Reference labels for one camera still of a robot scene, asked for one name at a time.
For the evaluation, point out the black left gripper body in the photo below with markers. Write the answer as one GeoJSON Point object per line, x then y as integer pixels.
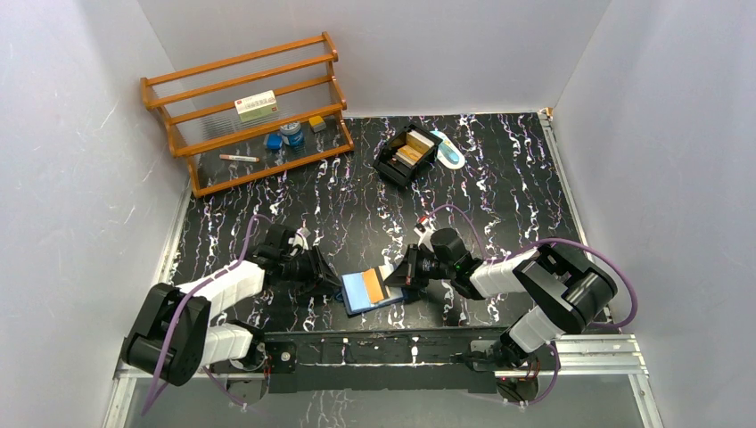
{"type": "Point", "coordinates": [316, 269]}

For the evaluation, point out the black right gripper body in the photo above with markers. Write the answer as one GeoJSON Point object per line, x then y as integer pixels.
{"type": "Point", "coordinates": [431, 267]}

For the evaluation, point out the orange credit card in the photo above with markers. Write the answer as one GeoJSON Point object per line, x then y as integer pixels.
{"type": "Point", "coordinates": [374, 285]}

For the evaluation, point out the blue leather card holder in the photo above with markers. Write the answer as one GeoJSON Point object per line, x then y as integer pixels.
{"type": "Point", "coordinates": [365, 291]}

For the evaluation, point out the black card box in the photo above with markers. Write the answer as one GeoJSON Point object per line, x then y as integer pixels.
{"type": "Point", "coordinates": [394, 171]}

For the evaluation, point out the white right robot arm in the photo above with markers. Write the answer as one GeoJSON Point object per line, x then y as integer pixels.
{"type": "Point", "coordinates": [568, 290]}

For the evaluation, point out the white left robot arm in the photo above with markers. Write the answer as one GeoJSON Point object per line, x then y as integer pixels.
{"type": "Point", "coordinates": [173, 337]}

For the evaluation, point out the gold card in box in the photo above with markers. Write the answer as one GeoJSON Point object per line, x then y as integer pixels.
{"type": "Point", "coordinates": [407, 155]}

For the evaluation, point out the white card stack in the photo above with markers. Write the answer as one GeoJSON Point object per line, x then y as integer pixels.
{"type": "Point", "coordinates": [419, 142]}

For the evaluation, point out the teal oval blister pack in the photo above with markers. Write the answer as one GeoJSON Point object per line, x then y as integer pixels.
{"type": "Point", "coordinates": [448, 154]}

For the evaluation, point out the blue small cap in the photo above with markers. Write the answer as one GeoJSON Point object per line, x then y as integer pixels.
{"type": "Point", "coordinates": [273, 142]}

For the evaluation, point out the orange white marker pen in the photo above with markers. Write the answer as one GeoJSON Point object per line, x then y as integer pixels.
{"type": "Point", "coordinates": [241, 158]}

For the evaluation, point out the blue round tin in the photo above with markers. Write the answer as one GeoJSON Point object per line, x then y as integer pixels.
{"type": "Point", "coordinates": [292, 134]}

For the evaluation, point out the yellow grey small block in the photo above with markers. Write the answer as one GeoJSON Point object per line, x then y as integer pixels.
{"type": "Point", "coordinates": [317, 123]}

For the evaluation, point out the orange wooden shelf rack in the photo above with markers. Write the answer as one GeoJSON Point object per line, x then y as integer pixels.
{"type": "Point", "coordinates": [196, 108]}

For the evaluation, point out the white green small box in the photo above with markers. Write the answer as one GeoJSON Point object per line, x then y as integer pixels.
{"type": "Point", "coordinates": [258, 106]}

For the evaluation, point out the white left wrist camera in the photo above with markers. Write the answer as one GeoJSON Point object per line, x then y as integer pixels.
{"type": "Point", "coordinates": [303, 234]}

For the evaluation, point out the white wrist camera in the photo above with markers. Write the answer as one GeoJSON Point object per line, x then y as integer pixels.
{"type": "Point", "coordinates": [423, 226]}
{"type": "Point", "coordinates": [303, 234]}

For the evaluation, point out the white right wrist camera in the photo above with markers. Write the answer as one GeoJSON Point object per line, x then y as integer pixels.
{"type": "Point", "coordinates": [423, 226]}

